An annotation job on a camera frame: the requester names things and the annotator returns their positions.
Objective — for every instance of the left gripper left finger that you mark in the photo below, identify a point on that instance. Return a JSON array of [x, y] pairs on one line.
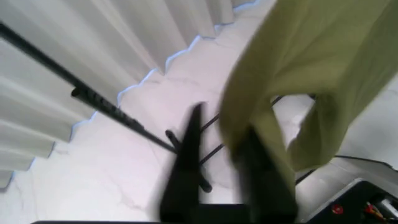
[[183, 186]]

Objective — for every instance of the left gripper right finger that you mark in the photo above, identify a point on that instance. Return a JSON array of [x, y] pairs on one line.
[[267, 196]]

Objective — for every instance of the green printed t-shirt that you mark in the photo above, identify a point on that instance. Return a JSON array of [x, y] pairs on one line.
[[311, 49]]

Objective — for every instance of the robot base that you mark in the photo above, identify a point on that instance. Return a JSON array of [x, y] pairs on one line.
[[357, 202]]

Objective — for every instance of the black clothes rack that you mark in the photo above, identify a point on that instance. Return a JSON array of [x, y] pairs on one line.
[[102, 104]]

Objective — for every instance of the white curtain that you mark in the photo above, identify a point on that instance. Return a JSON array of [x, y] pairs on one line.
[[77, 37]]

